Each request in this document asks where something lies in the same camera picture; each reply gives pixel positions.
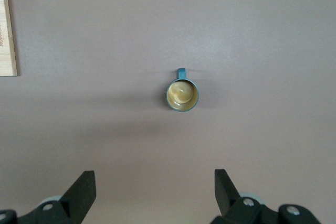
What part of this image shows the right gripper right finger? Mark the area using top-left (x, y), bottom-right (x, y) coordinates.
top-left (211, 168), bottom-right (322, 224)

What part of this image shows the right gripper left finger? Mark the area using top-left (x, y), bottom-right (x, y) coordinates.
top-left (0, 170), bottom-right (97, 224)

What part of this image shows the teal mug with yellow inside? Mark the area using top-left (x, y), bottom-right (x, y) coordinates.
top-left (165, 68), bottom-right (201, 113)

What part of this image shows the bamboo cutting board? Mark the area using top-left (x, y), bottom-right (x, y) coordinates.
top-left (0, 0), bottom-right (18, 77)

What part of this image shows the brown table cloth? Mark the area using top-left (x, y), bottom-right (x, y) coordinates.
top-left (0, 0), bottom-right (336, 224)

